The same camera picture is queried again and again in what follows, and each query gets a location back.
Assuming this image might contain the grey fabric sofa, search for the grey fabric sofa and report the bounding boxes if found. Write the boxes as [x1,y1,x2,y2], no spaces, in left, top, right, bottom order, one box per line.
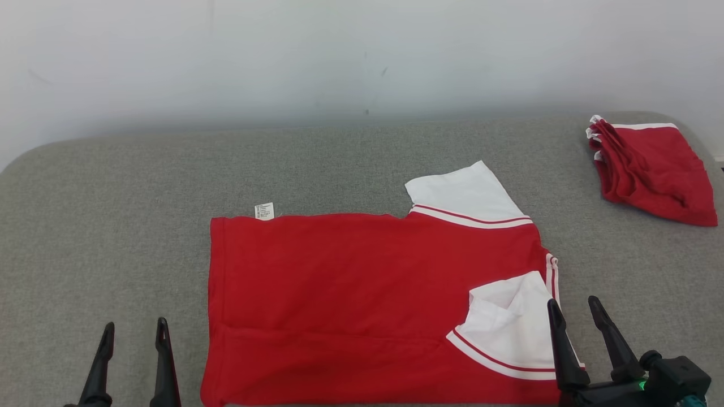
[0,111,724,407]

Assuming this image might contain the red shorts white stripe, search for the red shorts white stripe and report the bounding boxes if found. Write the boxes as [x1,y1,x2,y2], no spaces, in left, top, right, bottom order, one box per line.
[585,115,718,227]

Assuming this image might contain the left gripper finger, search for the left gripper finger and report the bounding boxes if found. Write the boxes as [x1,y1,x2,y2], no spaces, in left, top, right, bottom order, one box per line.
[79,322,115,407]
[150,317,182,407]

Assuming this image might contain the red jersey white sleeves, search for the red jersey white sleeves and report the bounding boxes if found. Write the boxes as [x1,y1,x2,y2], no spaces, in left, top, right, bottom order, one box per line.
[200,161,586,407]

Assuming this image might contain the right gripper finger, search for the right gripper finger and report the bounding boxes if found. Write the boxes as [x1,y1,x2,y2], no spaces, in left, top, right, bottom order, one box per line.
[588,296,646,383]
[547,299,591,391]

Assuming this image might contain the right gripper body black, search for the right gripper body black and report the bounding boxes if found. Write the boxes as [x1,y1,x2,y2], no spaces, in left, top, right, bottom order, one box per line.
[559,379,652,407]

